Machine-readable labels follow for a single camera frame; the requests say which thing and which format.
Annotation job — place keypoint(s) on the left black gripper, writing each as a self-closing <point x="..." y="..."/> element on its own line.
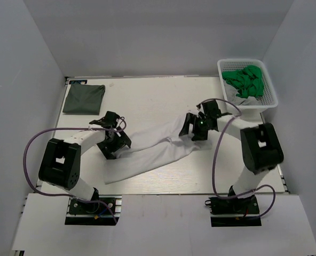
<point x="108" y="151"/>

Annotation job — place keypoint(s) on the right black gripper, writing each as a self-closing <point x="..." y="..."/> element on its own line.
<point x="190" y="118"/>

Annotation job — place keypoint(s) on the white t shirt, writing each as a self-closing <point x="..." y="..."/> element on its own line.
<point x="153" y="148"/>

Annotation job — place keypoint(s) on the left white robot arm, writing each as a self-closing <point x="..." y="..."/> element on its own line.
<point x="61" y="162"/>

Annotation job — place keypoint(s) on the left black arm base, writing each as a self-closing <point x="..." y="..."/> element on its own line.
<point x="82" y="214"/>

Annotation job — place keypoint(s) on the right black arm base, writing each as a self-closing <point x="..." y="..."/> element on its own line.
<point x="239" y="212"/>

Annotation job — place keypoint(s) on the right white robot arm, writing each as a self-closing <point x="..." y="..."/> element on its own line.
<point x="260" y="146"/>

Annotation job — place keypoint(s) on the grey t shirt in basket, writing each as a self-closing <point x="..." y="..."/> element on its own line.
<point x="232" y="96"/>

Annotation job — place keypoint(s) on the folded dark green t shirt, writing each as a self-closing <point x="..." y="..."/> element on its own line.
<point x="84" y="99"/>

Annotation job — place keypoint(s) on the white plastic basket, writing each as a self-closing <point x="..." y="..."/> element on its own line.
<point x="269" y="98"/>

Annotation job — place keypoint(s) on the crumpled green t shirt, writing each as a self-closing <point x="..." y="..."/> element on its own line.
<point x="248" y="81"/>

